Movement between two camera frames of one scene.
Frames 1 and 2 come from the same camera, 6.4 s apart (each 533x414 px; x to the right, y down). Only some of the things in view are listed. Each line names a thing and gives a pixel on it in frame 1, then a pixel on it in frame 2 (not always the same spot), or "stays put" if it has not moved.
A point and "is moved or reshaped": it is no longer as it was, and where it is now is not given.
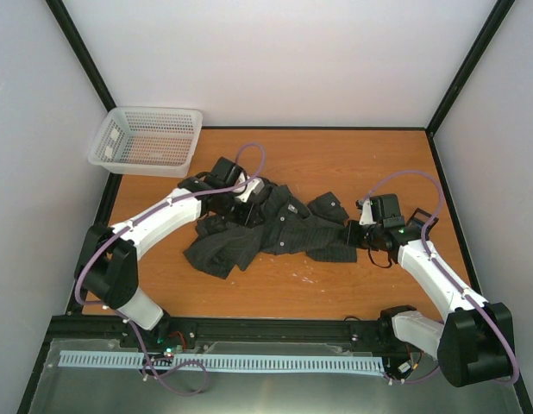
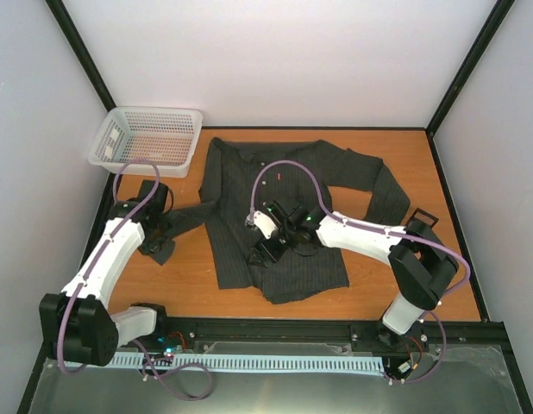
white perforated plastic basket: x=147 y=141 stays put
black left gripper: x=247 y=216 → x=147 y=248
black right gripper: x=351 y=236 → x=274 y=254
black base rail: x=104 y=333 stays put
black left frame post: x=79 y=49 stays put
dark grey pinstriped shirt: x=285 y=224 is moved or reshaped
